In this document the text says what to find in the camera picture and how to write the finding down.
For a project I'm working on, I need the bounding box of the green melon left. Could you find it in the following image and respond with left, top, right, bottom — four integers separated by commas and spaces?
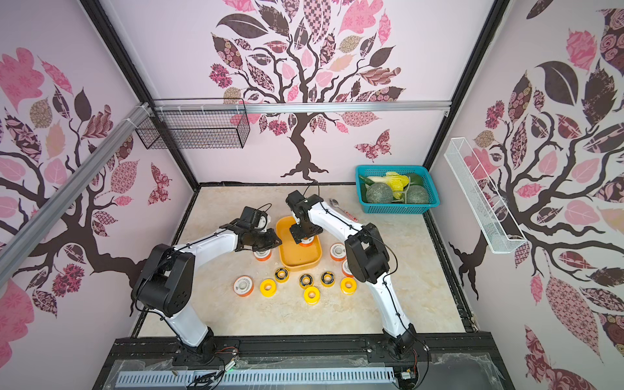
366, 183, 394, 204

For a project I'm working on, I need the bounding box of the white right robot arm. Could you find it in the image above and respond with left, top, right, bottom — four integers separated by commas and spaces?
285, 190, 417, 358

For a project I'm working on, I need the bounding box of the yellow tape roll centre front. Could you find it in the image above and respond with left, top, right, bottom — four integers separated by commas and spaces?
304, 286, 320, 306

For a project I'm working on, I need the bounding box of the black yellow tape roll left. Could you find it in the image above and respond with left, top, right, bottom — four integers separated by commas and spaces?
275, 267, 289, 284

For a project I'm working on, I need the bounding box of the orange tape roll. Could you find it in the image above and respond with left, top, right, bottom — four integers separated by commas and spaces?
232, 276, 254, 297
299, 237, 315, 247
341, 259, 353, 277
257, 216, 271, 231

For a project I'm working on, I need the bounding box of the green melon right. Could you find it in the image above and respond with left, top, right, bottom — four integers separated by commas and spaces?
406, 185, 430, 205

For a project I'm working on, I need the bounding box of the black yellow tape roll right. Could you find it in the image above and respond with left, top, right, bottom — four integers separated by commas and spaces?
320, 271, 336, 288

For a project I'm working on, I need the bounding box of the orange tape roll mid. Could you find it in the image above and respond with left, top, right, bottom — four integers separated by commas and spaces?
330, 243, 347, 262
253, 250, 272, 262

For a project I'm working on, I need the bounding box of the aluminium rail back wall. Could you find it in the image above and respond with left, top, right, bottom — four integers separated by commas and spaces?
155, 100, 452, 115

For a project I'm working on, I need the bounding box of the aluminium rail left wall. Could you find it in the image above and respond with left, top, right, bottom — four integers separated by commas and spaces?
1, 102, 150, 284

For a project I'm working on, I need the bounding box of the black base frame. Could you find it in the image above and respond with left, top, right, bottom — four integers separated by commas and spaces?
94, 332, 513, 389

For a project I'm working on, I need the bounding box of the white wire wall shelf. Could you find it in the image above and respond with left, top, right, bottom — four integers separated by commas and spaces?
444, 137, 528, 254

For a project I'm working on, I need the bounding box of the aluminium rail wall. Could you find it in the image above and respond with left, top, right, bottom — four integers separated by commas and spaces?
1, 102, 150, 284
155, 100, 452, 115

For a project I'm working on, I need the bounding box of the teal plastic basket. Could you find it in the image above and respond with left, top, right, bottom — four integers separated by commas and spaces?
355, 165, 440, 215

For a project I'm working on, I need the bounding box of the green melon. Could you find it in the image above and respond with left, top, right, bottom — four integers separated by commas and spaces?
366, 183, 394, 204
406, 185, 430, 205

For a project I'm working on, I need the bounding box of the black yellow tape roll centre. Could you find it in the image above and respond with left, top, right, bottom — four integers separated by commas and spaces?
299, 273, 315, 289

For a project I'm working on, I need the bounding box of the black yellow tape roll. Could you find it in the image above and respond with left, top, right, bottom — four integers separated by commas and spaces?
275, 267, 289, 284
320, 271, 336, 288
299, 273, 315, 289

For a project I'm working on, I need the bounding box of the spoon with pink handle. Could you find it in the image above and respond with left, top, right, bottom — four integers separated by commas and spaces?
329, 198, 358, 222

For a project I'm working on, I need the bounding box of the white slotted cable duct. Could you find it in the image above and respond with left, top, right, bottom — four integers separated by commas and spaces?
111, 367, 397, 389

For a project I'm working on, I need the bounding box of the yellow plastic storage box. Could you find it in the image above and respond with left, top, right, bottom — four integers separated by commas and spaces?
276, 216, 323, 271

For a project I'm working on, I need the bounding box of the black wire wall basket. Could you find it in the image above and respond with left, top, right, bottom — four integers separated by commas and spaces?
136, 97, 251, 150

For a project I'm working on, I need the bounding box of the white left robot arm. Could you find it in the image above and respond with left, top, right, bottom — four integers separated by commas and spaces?
131, 206, 282, 363

